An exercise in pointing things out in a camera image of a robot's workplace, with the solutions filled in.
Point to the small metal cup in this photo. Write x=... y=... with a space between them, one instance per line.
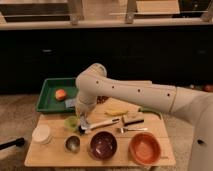
x=72 y=144

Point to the orange peach fruit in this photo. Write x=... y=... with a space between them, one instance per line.
x=60 y=94

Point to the silver fork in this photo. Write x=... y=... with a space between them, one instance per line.
x=123 y=129

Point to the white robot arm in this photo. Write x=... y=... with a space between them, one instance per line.
x=192 y=106

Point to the wooden block with black handle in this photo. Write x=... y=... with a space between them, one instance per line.
x=132 y=118

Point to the green plastic cup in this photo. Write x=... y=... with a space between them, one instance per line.
x=71 y=123

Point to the black handle object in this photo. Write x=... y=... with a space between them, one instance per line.
x=18 y=142

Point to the dark purple bowl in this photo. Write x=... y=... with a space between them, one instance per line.
x=103 y=145

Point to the orange bowl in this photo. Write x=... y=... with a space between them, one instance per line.
x=145 y=149

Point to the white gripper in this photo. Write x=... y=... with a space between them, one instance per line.
x=85 y=103

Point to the yellow banana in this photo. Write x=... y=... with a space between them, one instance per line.
x=116 y=112

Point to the green chili pepper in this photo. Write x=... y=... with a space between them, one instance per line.
x=147 y=110

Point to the green plastic tray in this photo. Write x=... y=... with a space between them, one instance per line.
x=48 y=104

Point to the dark red grape bunch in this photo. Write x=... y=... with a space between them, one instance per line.
x=102 y=99

